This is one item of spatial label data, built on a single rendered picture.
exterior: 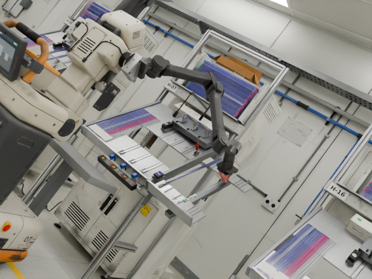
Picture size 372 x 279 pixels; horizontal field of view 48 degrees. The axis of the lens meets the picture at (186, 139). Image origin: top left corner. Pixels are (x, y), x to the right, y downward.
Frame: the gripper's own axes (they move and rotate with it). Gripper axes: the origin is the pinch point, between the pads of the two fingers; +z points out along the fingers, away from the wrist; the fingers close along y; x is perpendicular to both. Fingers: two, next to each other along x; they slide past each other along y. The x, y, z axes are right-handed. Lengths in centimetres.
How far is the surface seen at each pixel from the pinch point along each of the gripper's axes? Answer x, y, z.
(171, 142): -20, 65, 20
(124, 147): 12, 75, 19
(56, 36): -28, 246, 8
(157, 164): 4, 51, 20
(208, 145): -37, 47, 19
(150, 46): -96, 191, 10
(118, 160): 22, 67, 20
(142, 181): 20, 44, 22
